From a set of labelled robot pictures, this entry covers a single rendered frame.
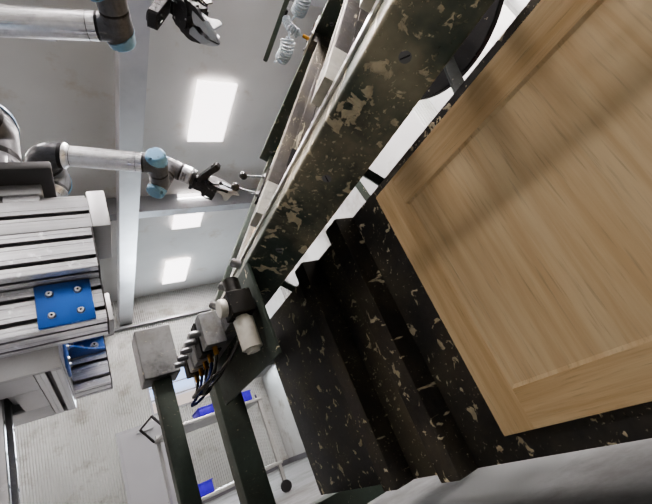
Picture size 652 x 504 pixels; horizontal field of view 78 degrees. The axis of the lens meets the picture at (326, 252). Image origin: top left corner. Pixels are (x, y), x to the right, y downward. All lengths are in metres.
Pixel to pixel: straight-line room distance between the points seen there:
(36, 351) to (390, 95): 0.79
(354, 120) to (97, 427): 10.98
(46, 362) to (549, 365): 0.90
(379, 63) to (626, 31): 0.32
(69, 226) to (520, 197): 0.83
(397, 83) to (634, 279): 0.42
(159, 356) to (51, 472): 9.88
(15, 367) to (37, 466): 10.47
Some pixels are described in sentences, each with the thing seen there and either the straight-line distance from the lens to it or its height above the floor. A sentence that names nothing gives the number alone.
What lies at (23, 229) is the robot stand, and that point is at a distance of 0.93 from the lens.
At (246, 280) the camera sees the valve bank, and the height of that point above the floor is 0.78.
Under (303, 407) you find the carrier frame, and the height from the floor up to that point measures 0.48.
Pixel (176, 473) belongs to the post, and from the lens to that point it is 1.51.
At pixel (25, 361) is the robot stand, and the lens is 0.96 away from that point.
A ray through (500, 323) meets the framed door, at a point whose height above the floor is 0.43.
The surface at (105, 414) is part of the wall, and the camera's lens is 11.44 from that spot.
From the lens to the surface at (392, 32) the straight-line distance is 0.61.
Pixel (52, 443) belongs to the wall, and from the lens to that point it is 11.43.
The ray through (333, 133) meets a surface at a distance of 0.69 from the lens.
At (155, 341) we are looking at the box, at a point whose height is 0.87.
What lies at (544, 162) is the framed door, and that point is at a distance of 0.72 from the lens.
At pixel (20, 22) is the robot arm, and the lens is 1.41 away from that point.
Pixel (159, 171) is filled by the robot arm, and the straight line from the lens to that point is 1.70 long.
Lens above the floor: 0.39
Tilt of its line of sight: 22 degrees up
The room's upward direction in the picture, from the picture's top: 24 degrees counter-clockwise
